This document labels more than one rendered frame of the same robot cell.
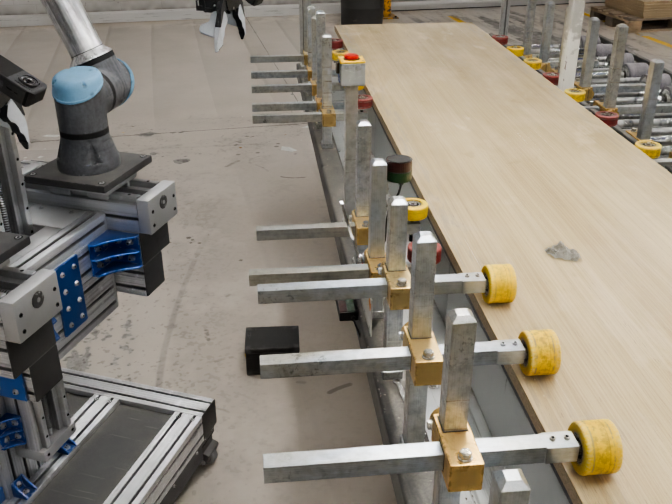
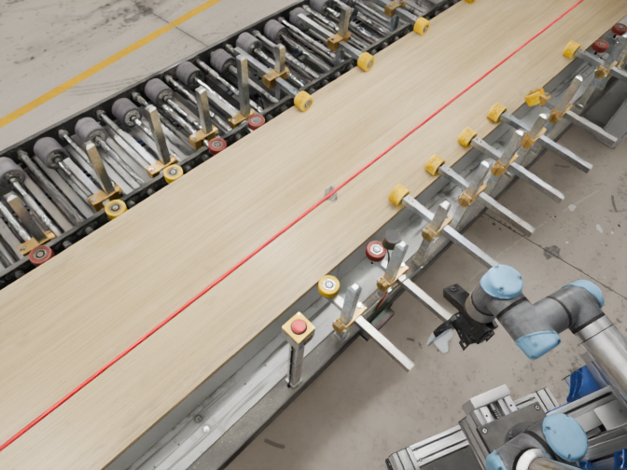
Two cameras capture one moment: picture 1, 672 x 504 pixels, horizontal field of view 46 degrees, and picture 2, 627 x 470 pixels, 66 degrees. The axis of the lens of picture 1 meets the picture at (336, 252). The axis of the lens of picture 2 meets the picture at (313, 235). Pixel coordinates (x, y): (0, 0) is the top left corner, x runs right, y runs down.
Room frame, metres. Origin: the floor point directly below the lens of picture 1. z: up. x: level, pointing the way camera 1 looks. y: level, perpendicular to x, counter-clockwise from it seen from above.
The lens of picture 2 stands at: (2.55, 0.35, 2.53)
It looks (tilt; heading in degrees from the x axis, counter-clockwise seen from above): 57 degrees down; 226
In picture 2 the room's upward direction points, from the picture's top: 6 degrees clockwise
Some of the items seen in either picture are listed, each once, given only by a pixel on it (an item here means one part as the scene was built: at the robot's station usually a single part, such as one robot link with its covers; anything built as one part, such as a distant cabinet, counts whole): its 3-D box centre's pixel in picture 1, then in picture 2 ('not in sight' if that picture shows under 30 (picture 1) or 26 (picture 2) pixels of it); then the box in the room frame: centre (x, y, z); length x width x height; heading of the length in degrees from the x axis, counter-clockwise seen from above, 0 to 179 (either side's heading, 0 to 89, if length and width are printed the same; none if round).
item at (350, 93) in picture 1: (350, 158); (295, 361); (2.18, -0.04, 0.93); 0.05 x 0.05 x 0.45; 6
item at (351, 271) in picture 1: (341, 273); (411, 288); (1.63, -0.01, 0.84); 0.43 x 0.03 x 0.04; 96
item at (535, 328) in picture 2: not in sight; (534, 325); (1.91, 0.37, 1.61); 0.11 x 0.11 x 0.08; 79
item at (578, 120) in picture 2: not in sight; (579, 121); (0.38, -0.13, 0.95); 0.37 x 0.03 x 0.03; 96
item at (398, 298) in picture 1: (396, 282); (436, 227); (1.40, -0.13, 0.95); 0.14 x 0.06 x 0.05; 6
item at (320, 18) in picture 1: (321, 71); not in sight; (3.17, 0.06, 0.94); 0.04 x 0.04 x 0.48; 6
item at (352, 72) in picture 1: (351, 72); (298, 332); (2.18, -0.04, 1.18); 0.07 x 0.07 x 0.08; 6
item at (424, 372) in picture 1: (421, 351); (471, 194); (1.16, -0.15, 0.95); 0.14 x 0.06 x 0.05; 6
